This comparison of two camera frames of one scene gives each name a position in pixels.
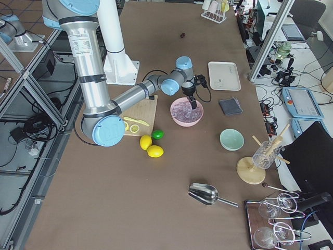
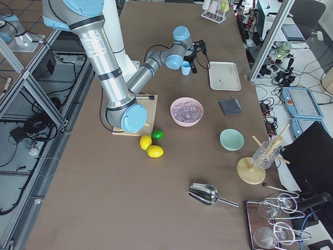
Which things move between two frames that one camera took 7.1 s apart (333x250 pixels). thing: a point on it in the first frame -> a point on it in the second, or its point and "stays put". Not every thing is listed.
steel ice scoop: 207,194 stays put
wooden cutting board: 144,111 stays put
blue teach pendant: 301,103 stays put
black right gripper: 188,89 -> 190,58
